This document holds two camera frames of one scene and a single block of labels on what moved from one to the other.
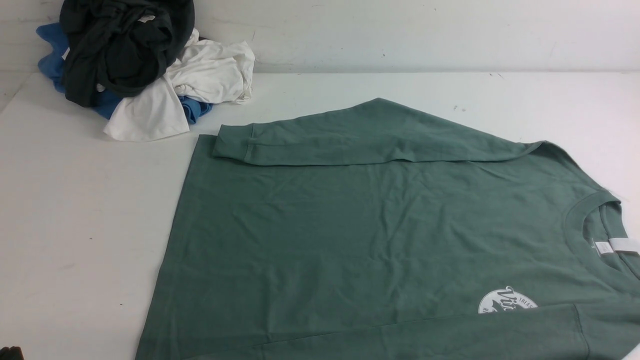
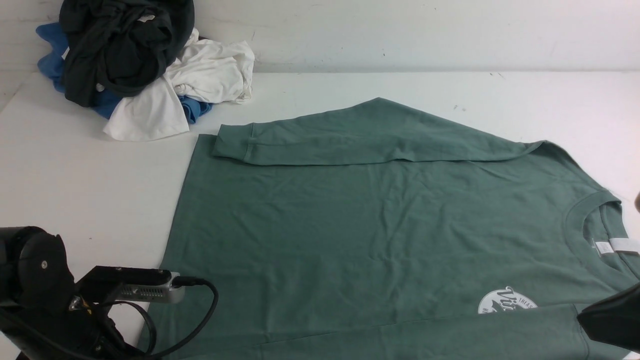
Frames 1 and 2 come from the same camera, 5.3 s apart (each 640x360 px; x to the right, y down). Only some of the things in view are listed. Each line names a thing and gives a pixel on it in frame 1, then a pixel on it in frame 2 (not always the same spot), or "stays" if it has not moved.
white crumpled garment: [208, 71] stays
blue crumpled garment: [195, 106] stays
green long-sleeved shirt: [377, 231] stays
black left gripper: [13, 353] to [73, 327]
